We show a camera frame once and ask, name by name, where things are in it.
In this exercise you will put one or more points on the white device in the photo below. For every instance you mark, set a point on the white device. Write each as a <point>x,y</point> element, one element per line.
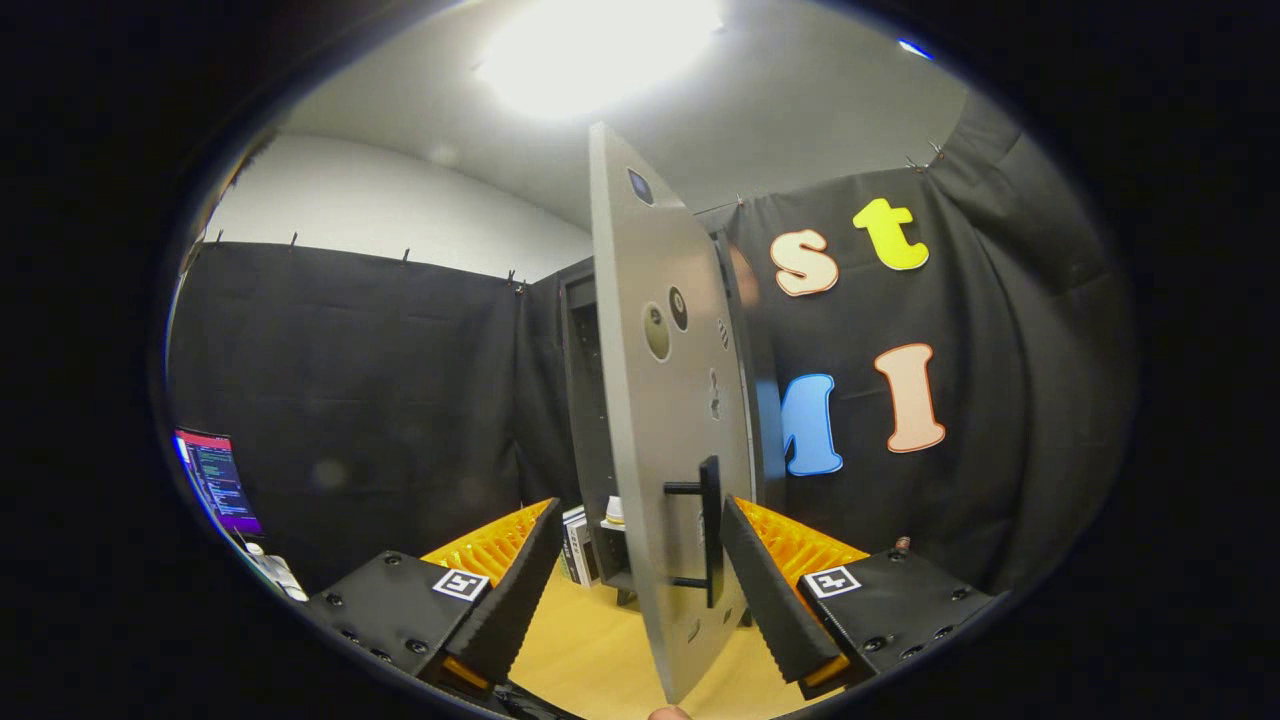
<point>278,575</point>

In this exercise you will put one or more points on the large ceiling light panel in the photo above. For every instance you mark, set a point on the large ceiling light panel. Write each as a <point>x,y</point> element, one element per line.
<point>600,55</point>

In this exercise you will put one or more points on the dark grey shoe cabinet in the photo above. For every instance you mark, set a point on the dark grey shoe cabinet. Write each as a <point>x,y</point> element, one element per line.
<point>585,400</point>

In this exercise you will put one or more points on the small ceiling light panel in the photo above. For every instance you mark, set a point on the small ceiling light panel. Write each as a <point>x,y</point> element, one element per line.
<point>914,48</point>

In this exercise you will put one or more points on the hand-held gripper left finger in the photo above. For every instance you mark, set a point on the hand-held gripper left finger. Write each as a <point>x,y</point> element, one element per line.
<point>520,590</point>

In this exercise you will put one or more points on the grey shoe cabinet door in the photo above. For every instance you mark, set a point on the grey shoe cabinet door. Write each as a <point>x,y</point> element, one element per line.
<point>650,420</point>

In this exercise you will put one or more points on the white canvas shoe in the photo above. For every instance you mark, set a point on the white canvas shoe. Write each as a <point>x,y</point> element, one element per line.
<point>614,512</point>

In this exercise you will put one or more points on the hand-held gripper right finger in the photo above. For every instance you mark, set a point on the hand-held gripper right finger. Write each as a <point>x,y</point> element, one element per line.
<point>765,590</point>

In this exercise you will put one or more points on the green spine book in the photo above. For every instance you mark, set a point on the green spine book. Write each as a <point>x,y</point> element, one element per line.
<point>570,540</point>

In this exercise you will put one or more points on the computer monitor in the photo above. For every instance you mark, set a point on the computer monitor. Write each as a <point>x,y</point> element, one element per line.
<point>220,480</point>

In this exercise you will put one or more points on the black backdrop cloth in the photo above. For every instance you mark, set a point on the black backdrop cloth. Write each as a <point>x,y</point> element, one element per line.
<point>380,400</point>

